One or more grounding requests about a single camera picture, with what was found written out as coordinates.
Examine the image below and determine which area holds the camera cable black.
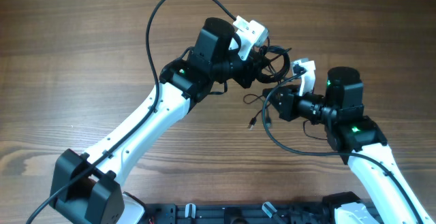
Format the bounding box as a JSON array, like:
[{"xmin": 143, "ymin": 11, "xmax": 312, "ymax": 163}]
[
  {"xmin": 25, "ymin": 0, "xmax": 238, "ymax": 224},
  {"xmin": 261, "ymin": 67, "xmax": 425, "ymax": 224}
]

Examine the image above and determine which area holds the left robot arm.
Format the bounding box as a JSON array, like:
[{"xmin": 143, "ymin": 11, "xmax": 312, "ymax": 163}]
[{"xmin": 49, "ymin": 17, "xmax": 268, "ymax": 223}]

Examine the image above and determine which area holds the left camera cable black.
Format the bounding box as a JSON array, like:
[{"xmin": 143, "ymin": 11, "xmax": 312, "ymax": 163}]
[{"xmin": 25, "ymin": 0, "xmax": 238, "ymax": 224}]

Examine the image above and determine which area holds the thick black USB cable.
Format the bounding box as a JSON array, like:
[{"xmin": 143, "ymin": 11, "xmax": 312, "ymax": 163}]
[{"xmin": 255, "ymin": 45, "xmax": 292, "ymax": 84}]

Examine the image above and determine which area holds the right camera cable black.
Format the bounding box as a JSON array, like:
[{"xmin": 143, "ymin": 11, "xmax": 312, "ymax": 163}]
[{"xmin": 261, "ymin": 67, "xmax": 425, "ymax": 224}]

